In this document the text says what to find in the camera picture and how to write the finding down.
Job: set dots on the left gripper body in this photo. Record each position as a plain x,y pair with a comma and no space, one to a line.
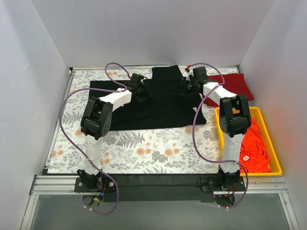
144,90

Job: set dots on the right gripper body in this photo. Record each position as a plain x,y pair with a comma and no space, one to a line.
186,84

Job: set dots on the black t-shirt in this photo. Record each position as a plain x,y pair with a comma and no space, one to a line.
165,108

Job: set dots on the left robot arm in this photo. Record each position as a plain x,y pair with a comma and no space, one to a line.
96,123

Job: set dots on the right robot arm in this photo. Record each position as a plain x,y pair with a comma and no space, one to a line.
234,121

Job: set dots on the folded red t-shirt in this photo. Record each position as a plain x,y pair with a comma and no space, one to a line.
234,83

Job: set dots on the floral table mat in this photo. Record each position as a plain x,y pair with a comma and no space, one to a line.
176,150

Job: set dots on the orange t-shirt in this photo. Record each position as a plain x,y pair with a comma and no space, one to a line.
253,153

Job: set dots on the yellow plastic bin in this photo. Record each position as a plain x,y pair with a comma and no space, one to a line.
274,164

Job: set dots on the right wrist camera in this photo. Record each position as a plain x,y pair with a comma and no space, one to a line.
197,74

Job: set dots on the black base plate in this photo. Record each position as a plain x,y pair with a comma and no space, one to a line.
153,187

